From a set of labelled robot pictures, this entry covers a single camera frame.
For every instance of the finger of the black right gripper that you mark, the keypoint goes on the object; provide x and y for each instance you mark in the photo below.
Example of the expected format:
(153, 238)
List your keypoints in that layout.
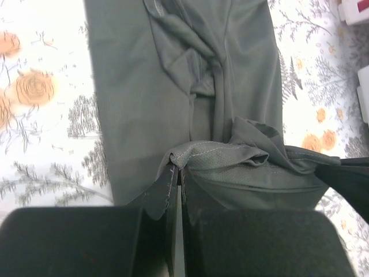
(350, 180)

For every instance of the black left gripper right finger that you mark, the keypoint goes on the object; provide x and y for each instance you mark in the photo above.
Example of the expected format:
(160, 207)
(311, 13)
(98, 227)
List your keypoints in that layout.
(226, 234)

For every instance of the floral patterned table mat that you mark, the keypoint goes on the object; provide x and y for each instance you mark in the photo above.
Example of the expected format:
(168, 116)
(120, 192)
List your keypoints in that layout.
(52, 150)

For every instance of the grey t shirt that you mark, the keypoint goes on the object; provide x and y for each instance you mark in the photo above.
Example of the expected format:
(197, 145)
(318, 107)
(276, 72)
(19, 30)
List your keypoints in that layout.
(197, 84)

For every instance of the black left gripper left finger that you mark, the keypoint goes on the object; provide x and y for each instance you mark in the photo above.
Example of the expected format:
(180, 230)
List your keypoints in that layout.
(131, 240)

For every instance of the white plastic laundry basket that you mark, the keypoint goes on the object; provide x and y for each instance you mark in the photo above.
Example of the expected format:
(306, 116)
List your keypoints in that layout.
(358, 22)

